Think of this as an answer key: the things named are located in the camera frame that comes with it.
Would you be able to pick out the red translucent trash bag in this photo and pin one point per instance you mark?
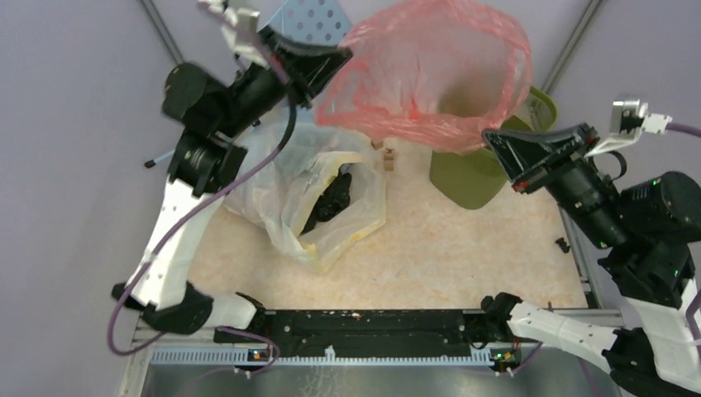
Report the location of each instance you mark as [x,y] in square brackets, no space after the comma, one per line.
[436,73]

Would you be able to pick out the large translucent white plastic bag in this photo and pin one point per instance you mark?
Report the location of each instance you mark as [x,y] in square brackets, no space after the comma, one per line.
[280,196]

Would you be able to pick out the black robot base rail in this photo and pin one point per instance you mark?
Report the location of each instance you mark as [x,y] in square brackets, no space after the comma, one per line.
[385,333]

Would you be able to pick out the small black clip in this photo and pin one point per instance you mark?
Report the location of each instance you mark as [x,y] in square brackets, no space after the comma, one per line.
[563,245]

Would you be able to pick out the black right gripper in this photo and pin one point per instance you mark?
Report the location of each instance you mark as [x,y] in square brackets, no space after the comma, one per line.
[518,150]

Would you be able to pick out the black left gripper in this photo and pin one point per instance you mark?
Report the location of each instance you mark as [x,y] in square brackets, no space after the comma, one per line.
[320,64]

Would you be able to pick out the light blue perforated music stand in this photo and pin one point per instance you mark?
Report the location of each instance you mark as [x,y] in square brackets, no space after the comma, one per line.
[188,34]

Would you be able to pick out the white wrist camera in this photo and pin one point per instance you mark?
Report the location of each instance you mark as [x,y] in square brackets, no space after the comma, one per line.
[630,118]
[239,23]

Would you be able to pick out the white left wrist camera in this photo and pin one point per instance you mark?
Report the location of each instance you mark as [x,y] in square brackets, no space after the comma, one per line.
[239,23]

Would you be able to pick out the plain wooden cube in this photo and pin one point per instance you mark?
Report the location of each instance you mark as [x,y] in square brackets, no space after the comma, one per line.
[377,145]

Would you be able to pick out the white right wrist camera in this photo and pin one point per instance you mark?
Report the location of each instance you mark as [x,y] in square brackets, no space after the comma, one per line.
[630,118]

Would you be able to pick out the lettered wooden cube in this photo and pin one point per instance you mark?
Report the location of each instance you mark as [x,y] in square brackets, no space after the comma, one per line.
[388,155]

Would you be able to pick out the green mesh trash bin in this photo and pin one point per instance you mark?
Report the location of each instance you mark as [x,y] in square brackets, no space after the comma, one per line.
[472,180]

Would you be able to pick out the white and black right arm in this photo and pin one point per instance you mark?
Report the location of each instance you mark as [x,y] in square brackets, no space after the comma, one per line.
[647,230]

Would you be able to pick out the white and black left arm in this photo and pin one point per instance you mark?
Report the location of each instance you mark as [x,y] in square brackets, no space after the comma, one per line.
[206,166]

